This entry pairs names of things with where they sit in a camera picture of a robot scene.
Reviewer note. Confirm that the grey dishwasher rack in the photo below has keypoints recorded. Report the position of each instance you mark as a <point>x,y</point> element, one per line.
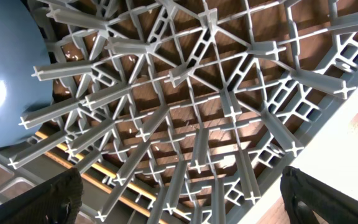
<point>202,103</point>

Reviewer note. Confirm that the large blue plate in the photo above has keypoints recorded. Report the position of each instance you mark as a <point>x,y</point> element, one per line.
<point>21,48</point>

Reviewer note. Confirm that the wooden chopstick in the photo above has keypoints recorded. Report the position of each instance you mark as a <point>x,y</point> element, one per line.
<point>99,184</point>
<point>103,169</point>

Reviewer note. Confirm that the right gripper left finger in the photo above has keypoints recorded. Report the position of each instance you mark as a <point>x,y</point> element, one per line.
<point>57,200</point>

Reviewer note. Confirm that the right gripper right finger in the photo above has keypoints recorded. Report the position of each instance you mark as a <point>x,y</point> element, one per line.
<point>305,198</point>

